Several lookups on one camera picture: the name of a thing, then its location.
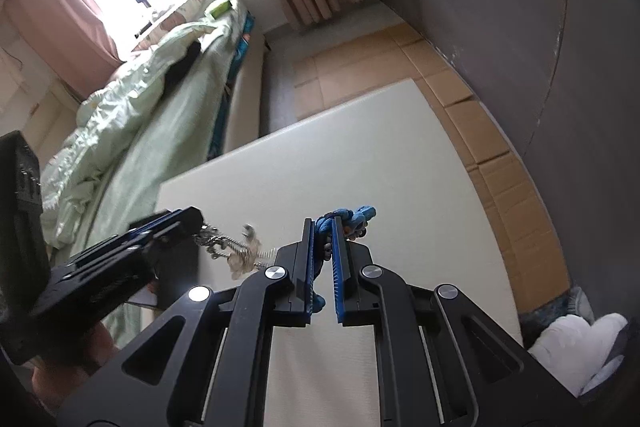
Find silver chain pale charm necklace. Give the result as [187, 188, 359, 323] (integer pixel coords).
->
[200, 223, 277, 280]

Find beige bed frame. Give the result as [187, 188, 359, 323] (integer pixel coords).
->
[219, 31, 272, 154]

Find black cloth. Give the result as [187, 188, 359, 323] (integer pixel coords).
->
[164, 39, 202, 92]

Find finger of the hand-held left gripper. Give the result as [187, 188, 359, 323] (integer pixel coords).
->
[131, 227, 204, 259]
[127, 206, 206, 236]

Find beige bed headboard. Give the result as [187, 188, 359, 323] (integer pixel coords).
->
[0, 47, 83, 142]

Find pale green duvet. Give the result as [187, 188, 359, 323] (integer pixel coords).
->
[40, 0, 251, 250]

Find person's left hand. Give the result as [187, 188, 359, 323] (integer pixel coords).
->
[31, 323, 125, 409]

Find white plush slipper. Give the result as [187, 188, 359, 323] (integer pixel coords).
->
[527, 313, 629, 398]

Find small green object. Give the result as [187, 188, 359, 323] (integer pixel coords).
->
[207, 0, 237, 20]

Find green bed blanket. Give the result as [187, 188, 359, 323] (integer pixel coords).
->
[87, 32, 236, 350]

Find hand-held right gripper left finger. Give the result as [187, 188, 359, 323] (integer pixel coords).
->
[50, 217, 326, 427]

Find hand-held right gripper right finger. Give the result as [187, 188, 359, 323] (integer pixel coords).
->
[330, 217, 591, 427]

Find dark brown wardrobe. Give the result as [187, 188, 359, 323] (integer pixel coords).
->
[345, 0, 640, 325]

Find bed with green sheet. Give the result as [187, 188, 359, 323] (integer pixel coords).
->
[209, 13, 257, 160]

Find blue cord bracelet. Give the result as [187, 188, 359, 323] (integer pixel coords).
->
[314, 205, 379, 314]

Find grey fluffy slipper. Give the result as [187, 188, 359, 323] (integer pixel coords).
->
[517, 286, 597, 338]

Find flattened cardboard sheets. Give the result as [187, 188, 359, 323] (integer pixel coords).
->
[292, 19, 573, 308]

